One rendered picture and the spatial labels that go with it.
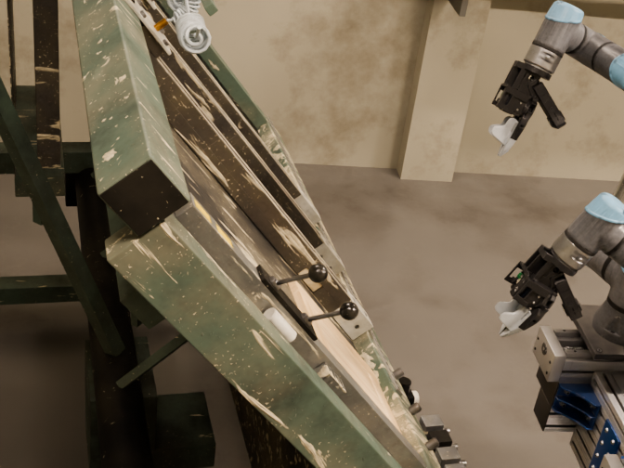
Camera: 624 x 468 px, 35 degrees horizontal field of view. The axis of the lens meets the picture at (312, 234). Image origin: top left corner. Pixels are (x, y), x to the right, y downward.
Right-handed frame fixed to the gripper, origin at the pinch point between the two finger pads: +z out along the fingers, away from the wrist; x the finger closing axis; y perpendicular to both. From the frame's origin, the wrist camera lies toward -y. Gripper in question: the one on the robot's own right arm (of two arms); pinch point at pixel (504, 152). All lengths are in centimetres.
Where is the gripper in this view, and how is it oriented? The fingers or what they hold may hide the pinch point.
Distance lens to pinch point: 229.0
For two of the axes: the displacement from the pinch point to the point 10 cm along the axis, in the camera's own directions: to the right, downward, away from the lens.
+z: -4.3, 8.8, 1.9
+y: -9.0, -4.2, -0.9
